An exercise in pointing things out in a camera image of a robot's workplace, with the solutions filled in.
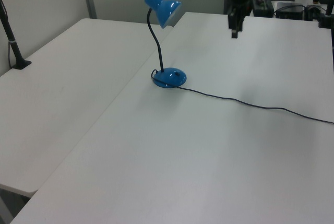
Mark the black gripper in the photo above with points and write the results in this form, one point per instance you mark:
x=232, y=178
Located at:
x=237, y=4

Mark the blue gooseneck desk lamp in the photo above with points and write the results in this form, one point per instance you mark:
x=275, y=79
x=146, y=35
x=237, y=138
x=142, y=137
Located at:
x=163, y=7

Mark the black box with green light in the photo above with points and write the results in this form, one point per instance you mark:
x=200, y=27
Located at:
x=263, y=6

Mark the black flat electronics box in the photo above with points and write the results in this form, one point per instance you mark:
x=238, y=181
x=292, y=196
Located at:
x=289, y=11

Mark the black camera stand with clamp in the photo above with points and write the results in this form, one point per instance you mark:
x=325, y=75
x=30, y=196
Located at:
x=14, y=46
x=326, y=17

